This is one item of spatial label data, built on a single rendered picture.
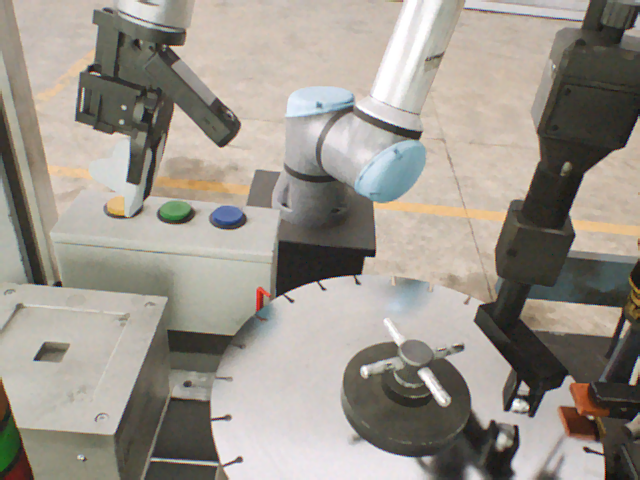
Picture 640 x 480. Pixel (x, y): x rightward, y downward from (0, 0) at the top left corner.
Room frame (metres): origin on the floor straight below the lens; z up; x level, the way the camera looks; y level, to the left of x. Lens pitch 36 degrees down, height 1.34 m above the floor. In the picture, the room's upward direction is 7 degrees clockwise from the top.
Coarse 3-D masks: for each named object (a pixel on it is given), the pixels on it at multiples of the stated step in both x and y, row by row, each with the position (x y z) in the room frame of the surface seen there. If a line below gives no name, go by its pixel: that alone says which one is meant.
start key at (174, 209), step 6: (162, 204) 0.65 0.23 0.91; (168, 204) 0.65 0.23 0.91; (174, 204) 0.65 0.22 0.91; (180, 204) 0.66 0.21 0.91; (186, 204) 0.66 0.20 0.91; (162, 210) 0.64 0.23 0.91; (168, 210) 0.64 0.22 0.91; (174, 210) 0.64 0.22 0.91; (180, 210) 0.64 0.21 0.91; (186, 210) 0.64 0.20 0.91; (162, 216) 0.63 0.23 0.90; (168, 216) 0.63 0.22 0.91; (174, 216) 0.63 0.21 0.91; (180, 216) 0.63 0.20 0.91; (186, 216) 0.64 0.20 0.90
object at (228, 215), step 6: (216, 210) 0.65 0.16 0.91; (222, 210) 0.65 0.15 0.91; (228, 210) 0.66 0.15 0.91; (234, 210) 0.66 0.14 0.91; (240, 210) 0.66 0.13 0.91; (216, 216) 0.64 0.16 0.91; (222, 216) 0.64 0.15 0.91; (228, 216) 0.64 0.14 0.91; (234, 216) 0.64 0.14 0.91; (240, 216) 0.65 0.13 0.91; (216, 222) 0.63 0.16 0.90; (222, 222) 0.63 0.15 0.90; (228, 222) 0.63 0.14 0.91; (234, 222) 0.63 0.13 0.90
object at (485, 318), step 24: (552, 72) 0.36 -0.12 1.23; (504, 288) 0.36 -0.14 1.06; (528, 288) 0.36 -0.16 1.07; (480, 312) 0.38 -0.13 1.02; (504, 312) 0.36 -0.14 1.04; (504, 336) 0.35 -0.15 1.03; (528, 336) 0.35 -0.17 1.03; (528, 360) 0.32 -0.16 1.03; (552, 360) 0.32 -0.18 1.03; (504, 384) 0.34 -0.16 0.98; (528, 384) 0.31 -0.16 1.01; (552, 384) 0.31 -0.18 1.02; (504, 408) 0.32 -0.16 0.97
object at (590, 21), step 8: (592, 0) 0.40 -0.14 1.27; (600, 0) 0.40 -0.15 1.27; (592, 8) 0.40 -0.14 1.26; (600, 8) 0.40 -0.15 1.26; (584, 16) 0.41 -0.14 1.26; (592, 16) 0.40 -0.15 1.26; (600, 16) 0.40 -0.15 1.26; (584, 24) 0.40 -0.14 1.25; (592, 24) 0.40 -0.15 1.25; (600, 24) 0.40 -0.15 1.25
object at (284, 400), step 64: (256, 320) 0.41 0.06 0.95; (320, 320) 0.42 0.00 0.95; (448, 320) 0.44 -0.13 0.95; (256, 384) 0.33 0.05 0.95; (320, 384) 0.34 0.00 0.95; (256, 448) 0.27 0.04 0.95; (320, 448) 0.27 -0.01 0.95; (384, 448) 0.28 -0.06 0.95; (448, 448) 0.29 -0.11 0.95; (512, 448) 0.30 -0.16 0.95; (576, 448) 0.31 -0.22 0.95
